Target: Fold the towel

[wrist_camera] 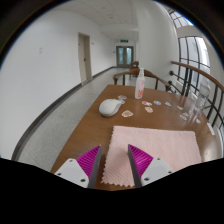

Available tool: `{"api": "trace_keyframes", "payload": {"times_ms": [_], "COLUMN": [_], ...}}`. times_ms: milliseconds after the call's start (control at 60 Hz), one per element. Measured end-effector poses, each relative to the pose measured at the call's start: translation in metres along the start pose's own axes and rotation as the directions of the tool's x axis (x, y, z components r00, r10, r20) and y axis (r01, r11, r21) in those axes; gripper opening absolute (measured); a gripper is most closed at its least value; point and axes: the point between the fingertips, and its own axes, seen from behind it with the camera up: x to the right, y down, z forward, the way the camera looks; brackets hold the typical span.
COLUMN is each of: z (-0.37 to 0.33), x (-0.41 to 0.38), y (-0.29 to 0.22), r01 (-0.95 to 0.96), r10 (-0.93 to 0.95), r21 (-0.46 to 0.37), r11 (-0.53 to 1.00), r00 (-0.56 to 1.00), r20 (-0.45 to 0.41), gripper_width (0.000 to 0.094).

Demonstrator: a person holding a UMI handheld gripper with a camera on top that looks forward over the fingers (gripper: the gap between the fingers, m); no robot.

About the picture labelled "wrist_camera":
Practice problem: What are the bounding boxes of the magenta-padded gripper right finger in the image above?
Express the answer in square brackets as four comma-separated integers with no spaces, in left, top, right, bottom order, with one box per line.
[127,143,175,188]

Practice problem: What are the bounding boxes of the wooden-topped black metal railing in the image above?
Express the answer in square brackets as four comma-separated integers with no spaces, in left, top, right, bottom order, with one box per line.
[168,60,224,134]

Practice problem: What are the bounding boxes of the beige door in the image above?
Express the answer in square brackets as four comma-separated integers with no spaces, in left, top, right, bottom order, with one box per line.
[77,32,93,84]

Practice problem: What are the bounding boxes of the white paper card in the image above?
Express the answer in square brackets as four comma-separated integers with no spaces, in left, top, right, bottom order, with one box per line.
[206,122,216,136]

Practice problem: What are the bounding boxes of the pink towel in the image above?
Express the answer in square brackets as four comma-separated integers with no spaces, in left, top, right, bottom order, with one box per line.
[100,125,203,188]

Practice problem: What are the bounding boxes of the tall arched window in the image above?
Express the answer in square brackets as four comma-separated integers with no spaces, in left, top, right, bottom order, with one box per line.
[177,35,211,91]

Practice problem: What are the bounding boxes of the wooden armchair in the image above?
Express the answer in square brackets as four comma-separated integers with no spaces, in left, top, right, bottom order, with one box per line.
[129,60,140,71]
[112,68,172,92]

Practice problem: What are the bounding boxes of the small high window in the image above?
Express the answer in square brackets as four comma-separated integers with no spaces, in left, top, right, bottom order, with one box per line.
[168,9,194,29]

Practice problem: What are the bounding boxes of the white spray bottle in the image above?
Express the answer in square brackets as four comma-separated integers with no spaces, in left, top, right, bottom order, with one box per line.
[134,67,146,100]

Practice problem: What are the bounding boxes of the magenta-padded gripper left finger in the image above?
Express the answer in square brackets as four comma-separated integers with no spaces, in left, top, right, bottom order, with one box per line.
[54,144,104,189]

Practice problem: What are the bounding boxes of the white computer mouse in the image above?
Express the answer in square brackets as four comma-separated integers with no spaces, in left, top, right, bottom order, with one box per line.
[98,98,123,118]

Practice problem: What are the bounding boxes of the clear plastic bottle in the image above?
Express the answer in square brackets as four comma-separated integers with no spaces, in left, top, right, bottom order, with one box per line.
[193,78,212,116]

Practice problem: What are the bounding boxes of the glass double door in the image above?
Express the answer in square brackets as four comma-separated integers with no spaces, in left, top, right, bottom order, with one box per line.
[115,45,135,69]

